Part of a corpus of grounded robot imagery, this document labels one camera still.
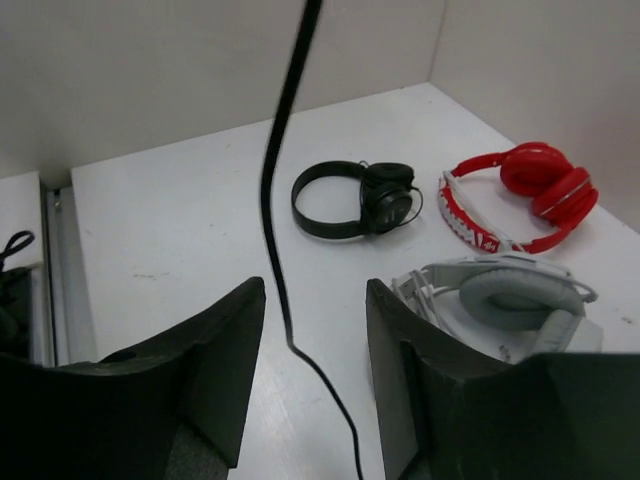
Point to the black headphones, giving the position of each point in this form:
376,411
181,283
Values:
385,198

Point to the aluminium rail at front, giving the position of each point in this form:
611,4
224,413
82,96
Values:
70,316

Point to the white headphones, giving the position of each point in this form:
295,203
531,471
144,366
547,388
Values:
507,305

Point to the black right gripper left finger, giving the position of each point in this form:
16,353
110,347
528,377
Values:
171,407

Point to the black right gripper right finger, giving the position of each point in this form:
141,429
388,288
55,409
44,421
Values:
446,411

